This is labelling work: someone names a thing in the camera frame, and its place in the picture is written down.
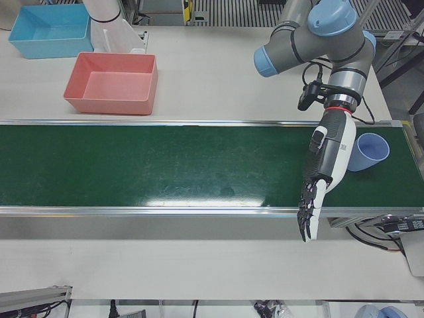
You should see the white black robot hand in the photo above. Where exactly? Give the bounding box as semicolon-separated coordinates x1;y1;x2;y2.
297;107;358;244

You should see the light blue plastic cup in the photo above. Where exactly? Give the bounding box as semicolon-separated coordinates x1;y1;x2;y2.
346;132;391;173

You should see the pink plastic box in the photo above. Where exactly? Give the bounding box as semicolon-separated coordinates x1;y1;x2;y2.
62;52;159;116

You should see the blue plastic box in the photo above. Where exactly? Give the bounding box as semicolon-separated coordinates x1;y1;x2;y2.
7;3;92;60

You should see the green conveyor belt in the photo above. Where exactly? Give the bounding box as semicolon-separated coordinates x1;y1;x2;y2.
0;119;424;219

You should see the white robot column base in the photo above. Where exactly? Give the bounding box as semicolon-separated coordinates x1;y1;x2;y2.
81;0;148;54

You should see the aluminium profile beam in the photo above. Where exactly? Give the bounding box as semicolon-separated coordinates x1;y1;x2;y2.
0;284;74;318

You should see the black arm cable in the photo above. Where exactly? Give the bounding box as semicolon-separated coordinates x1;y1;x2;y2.
301;61;377;126

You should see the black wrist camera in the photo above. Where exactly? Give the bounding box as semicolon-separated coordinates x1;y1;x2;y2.
297;82;327;111

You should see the black cable bundle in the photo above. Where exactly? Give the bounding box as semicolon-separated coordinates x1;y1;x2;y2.
346;215;408;252

